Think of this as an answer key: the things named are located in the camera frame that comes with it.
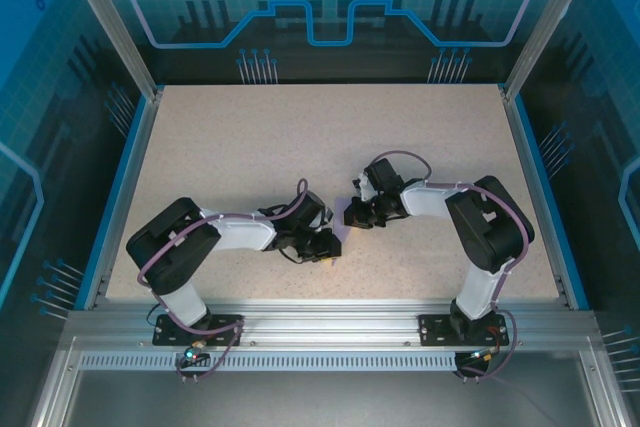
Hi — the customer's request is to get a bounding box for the black left base mounting plate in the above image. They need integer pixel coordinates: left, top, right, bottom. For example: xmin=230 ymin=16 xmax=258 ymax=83
xmin=152 ymin=314 xmax=245 ymax=347

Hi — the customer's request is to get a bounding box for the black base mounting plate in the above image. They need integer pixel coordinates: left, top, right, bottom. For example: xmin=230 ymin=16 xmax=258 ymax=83
xmin=152 ymin=314 xmax=245 ymax=347
xmin=417 ymin=314 xmax=507 ymax=347

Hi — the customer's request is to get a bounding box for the black right base mounting plate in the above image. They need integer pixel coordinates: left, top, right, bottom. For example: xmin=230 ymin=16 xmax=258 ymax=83
xmin=417 ymin=314 xmax=507 ymax=347

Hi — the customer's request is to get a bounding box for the thin black left gripper wire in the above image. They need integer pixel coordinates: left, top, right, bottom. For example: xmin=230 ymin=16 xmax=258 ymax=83
xmin=278 ymin=245 xmax=307 ymax=265

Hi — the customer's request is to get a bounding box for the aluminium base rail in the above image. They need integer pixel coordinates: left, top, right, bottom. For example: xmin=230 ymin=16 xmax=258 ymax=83
xmin=64 ymin=298 xmax=597 ymax=351

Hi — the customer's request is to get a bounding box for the slotted grey cable duct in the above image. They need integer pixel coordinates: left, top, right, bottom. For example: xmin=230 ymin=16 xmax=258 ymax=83
xmin=79 ymin=351 xmax=459 ymax=372

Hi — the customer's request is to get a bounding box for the aluminium side rail blue strip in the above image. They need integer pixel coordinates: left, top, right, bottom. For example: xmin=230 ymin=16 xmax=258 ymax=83
xmin=502 ymin=89 xmax=591 ymax=311
xmin=82 ymin=89 xmax=164 ymax=311

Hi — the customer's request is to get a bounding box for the thin black base wire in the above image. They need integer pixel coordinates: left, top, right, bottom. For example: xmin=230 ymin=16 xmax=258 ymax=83
xmin=145 ymin=302 xmax=169 ymax=331

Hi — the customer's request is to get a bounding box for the aluminium frame post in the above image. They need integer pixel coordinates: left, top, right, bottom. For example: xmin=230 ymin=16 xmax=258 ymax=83
xmin=55 ymin=0 xmax=165 ymax=101
xmin=501 ymin=0 xmax=604 ymax=101

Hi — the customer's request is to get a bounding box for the aluminium lower frame rail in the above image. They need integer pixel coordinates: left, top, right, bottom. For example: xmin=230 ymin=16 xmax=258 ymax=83
xmin=577 ymin=336 xmax=632 ymax=427
xmin=29 ymin=336 xmax=84 ymax=427

